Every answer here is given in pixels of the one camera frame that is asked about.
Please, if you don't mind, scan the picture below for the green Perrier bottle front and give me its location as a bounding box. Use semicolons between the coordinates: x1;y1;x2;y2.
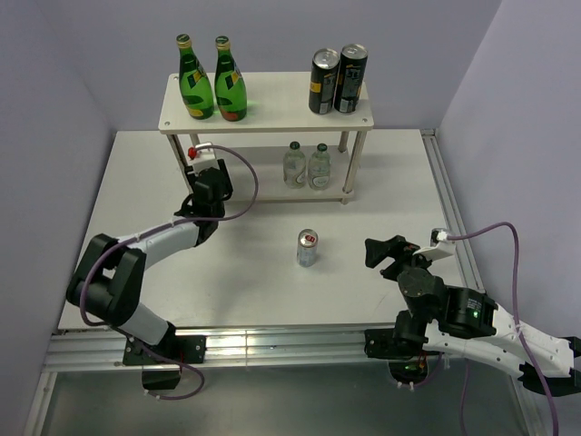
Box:
214;35;248;122

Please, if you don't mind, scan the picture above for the green perrier bottle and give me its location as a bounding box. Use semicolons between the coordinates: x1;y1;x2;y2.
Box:
214;35;248;122
176;34;214;120

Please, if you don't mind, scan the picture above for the silver can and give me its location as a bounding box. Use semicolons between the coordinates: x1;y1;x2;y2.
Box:
297;229;319;267

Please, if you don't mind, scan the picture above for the clear Chang bottle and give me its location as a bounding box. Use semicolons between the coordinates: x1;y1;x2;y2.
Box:
283;141;306;189
308;144;330;190

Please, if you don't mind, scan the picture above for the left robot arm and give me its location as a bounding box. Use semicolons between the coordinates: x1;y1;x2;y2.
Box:
66;159;233;362

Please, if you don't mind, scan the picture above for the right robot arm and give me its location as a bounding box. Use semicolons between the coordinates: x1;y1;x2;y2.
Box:
364;229;580;397

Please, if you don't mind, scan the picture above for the white two-tier shelf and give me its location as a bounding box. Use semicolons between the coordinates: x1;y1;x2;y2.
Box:
158;72;374;203

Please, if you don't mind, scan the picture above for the black tall can left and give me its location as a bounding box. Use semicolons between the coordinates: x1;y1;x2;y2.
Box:
309;48;340;114

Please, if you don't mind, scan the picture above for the black tall can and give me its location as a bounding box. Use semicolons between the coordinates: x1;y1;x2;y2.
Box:
334;44;369;114
309;48;340;114

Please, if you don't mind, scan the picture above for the black tall can right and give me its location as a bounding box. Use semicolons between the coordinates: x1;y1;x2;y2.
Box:
334;44;369;114

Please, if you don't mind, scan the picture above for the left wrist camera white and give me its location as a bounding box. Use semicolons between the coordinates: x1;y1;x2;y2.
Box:
187;143;219;173

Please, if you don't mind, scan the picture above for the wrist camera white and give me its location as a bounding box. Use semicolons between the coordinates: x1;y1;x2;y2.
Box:
414;228;456;262
187;143;219;173

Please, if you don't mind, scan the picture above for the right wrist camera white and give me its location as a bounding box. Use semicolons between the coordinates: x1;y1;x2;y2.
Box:
414;228;456;262

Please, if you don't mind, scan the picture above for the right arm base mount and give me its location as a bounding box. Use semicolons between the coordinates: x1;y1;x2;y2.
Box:
364;328;444;391

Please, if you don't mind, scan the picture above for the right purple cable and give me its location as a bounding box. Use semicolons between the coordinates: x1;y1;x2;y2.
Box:
442;222;562;436

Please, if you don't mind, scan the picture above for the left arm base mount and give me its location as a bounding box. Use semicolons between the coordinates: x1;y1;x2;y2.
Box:
122;335;206;401

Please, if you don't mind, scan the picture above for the aluminium rail frame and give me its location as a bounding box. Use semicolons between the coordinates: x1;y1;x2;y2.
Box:
22;127;546;436

